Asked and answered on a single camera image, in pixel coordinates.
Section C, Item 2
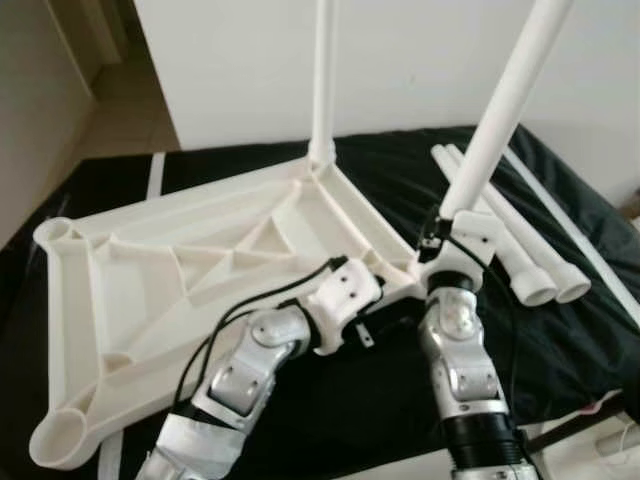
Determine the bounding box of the pink object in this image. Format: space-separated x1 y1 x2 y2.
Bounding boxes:
585 395 626 413

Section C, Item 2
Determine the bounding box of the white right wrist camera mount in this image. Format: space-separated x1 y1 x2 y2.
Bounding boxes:
420 208 498 291

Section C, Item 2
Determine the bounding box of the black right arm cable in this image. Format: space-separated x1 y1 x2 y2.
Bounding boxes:
445 230 546 471

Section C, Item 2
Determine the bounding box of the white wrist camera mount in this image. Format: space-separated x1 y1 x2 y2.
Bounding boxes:
420 208 498 291
300 262 383 351

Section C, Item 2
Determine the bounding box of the black stand bar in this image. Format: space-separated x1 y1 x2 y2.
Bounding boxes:
525 410 640 451

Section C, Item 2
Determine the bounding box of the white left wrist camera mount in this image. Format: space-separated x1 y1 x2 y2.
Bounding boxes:
300 262 383 351

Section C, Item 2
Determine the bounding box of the black cloth cover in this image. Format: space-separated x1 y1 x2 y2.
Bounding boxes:
0 125 640 480

